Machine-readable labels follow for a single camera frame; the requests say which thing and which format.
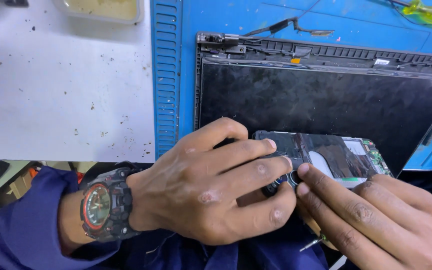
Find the person's right hand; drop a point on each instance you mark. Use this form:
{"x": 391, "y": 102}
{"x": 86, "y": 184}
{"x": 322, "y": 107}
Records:
{"x": 388, "y": 225}

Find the person's left hand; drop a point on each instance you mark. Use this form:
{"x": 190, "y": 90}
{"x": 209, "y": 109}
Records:
{"x": 193, "y": 187}

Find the small precision screwdriver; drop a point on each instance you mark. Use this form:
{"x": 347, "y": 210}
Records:
{"x": 309, "y": 246}

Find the black smartphone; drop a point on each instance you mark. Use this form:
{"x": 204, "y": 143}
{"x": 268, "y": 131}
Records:
{"x": 336, "y": 157}

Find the dark blue work jacket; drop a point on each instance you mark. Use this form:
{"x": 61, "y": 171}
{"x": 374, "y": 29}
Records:
{"x": 201, "y": 255}

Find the black and red wristwatch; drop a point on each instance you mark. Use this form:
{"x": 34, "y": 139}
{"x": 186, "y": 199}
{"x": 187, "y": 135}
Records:
{"x": 105, "y": 204}

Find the blue silicone repair mat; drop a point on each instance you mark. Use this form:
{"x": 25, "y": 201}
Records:
{"x": 167, "y": 75}

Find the disassembled laptop screen assembly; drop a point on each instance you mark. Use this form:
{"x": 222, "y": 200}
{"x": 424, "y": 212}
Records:
{"x": 313, "y": 97}

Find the brown cardboard box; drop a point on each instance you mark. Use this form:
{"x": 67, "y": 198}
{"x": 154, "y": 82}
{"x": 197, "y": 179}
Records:
{"x": 19, "y": 184}

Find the clear plastic container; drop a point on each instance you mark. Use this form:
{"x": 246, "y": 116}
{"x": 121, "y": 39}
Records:
{"x": 99, "y": 9}

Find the small dark object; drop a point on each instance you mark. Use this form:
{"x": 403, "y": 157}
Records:
{"x": 15, "y": 2}

